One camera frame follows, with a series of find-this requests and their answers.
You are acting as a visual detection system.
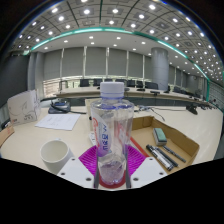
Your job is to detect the green board eraser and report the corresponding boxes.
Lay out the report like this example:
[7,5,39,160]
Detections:
[152,127,168,147]

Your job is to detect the row of black office chairs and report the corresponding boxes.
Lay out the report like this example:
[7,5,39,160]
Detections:
[79,78,208,98]

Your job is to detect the open brown box red side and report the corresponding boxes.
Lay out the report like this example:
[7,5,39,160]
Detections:
[128,114,201,167]

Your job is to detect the clear plastic water bottle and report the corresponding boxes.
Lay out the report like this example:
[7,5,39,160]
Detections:
[89,81,135,186]

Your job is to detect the group of ceiling lights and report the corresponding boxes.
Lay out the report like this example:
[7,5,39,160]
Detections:
[13,0,224,81]

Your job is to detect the white paper sheet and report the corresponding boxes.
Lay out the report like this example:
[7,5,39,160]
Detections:
[34,113,82,131]

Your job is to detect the large white printed carton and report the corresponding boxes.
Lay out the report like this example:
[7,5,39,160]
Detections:
[6,89,42,127]

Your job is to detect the black desk microphone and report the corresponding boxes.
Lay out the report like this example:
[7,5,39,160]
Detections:
[185,103,200,116]

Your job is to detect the black marker pen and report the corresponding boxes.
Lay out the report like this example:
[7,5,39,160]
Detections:
[154,147,180,168]
[145,143,175,172]
[162,145,188,164]

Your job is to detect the thin black cable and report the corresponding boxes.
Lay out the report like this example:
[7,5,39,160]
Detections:
[134,105,167,122]

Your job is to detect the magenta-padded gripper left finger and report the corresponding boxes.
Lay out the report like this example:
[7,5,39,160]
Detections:
[56,144,100,190]

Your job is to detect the long curved conference desk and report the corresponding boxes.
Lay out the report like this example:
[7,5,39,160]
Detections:
[54,85,214,108]

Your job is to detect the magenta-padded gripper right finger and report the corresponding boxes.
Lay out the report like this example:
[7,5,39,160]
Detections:
[125,145,169,190]

